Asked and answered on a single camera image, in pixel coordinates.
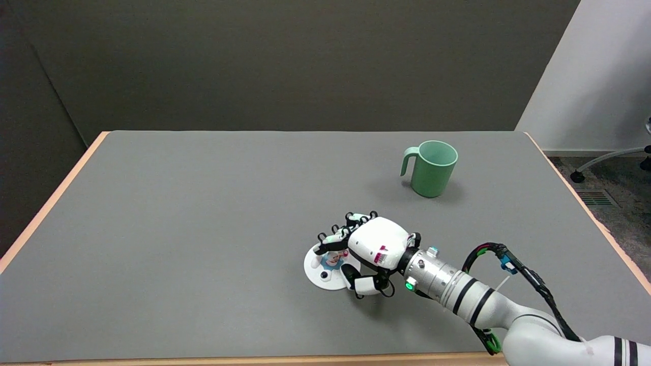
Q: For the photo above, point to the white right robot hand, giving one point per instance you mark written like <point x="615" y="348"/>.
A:
<point x="379" y="241"/>

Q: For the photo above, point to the white cup lid with figurine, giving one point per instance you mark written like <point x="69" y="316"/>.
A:
<point x="325" y="277"/>

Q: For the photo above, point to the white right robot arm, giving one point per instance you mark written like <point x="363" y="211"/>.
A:
<point x="473" y="295"/>

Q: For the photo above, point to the green plastic mug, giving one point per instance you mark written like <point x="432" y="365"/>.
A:
<point x="432" y="170"/>

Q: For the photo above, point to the floor vent grille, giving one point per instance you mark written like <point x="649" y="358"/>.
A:
<point x="597" y="198"/>

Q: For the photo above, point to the office chair base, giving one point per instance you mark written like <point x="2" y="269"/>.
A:
<point x="608" y="156"/>

